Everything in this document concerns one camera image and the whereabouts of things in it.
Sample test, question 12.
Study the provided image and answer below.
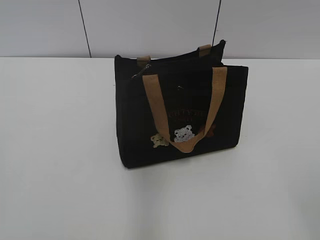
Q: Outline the black tote bag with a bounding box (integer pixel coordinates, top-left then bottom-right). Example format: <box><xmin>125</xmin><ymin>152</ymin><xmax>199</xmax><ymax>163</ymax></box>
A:
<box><xmin>114</xmin><ymin>40</ymin><xmax>249</xmax><ymax>169</ymax></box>

